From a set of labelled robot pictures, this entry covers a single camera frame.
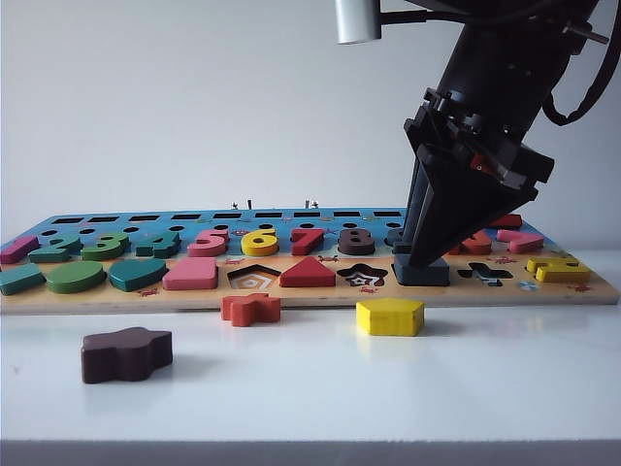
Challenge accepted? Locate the teal diamond block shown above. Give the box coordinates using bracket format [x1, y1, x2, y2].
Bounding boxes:
[0, 262, 48, 296]

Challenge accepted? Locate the pink greater-than sign block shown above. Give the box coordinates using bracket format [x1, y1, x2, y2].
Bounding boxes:
[497, 229, 543, 254]

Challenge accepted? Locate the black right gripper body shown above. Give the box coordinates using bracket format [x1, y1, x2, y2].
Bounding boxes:
[405, 89, 554, 195]

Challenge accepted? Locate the teal heart block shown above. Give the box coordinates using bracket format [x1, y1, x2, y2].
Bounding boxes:
[109, 257, 169, 292]

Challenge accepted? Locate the pink trapezoid block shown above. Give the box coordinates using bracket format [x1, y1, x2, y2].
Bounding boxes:
[162, 255, 218, 291]

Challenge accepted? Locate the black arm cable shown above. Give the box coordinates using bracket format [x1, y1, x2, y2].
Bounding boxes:
[541, 18, 621, 126]

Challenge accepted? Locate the red triangle block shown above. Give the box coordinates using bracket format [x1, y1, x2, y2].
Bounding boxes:
[279, 255, 337, 288]

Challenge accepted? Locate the yellow pentagon block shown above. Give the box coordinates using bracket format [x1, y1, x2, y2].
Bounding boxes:
[355, 298, 427, 337]

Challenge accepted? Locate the dark green number four block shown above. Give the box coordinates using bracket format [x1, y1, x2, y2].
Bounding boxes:
[135, 231, 183, 259]

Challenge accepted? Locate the pink number one block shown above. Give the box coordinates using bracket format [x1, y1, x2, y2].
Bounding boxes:
[0, 235, 41, 266]

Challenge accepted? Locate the dark blue square block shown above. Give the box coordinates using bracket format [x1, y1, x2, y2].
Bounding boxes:
[392, 254, 450, 287]

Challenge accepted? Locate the teal number two block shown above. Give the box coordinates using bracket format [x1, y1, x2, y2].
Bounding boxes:
[27, 234, 83, 264]

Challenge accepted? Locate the orange-red cross block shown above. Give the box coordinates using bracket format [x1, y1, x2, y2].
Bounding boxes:
[220, 292, 282, 327]

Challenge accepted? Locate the green oval block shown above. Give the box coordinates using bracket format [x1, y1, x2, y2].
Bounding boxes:
[45, 260, 107, 295]

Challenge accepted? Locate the colourful wooden puzzle board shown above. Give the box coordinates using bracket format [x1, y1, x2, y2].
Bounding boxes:
[0, 208, 621, 316]

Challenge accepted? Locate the dark brown star block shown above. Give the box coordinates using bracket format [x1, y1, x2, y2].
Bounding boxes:
[81, 326, 175, 384]

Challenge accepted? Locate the yellow number six block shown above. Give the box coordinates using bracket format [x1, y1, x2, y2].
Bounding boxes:
[241, 227, 280, 257]

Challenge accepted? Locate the green number three block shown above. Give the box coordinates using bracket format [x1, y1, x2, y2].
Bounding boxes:
[81, 232, 131, 262]

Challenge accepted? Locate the yellow sign block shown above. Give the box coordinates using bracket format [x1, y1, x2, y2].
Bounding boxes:
[526, 255, 594, 283]

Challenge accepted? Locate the brown number eight block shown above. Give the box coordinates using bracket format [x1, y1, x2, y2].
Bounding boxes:
[338, 227, 375, 257]

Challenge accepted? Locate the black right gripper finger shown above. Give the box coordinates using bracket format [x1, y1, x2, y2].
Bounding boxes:
[405, 145, 429, 266]
[420, 149, 539, 267]

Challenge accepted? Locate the red number ten block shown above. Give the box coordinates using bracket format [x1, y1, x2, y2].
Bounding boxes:
[448, 227, 492, 256]

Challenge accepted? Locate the pink number five block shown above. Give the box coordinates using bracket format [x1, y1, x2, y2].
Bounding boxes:
[187, 227, 230, 258]

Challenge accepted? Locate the red number seven block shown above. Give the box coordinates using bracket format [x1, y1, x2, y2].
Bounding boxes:
[289, 227, 327, 256]

